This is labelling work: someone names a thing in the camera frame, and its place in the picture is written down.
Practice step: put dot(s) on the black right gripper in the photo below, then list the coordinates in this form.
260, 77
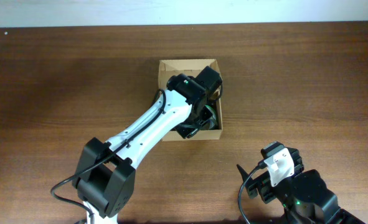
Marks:
258, 185

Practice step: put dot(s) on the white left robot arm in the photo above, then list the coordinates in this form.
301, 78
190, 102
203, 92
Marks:
106, 171

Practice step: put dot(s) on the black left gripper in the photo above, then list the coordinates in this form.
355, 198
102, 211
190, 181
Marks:
192, 131

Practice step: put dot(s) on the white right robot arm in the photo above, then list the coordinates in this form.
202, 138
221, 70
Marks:
304, 195

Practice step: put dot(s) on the green tape roll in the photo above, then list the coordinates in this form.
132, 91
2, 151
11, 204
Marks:
212, 121

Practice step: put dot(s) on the brown cardboard box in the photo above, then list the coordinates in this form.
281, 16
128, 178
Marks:
177, 67

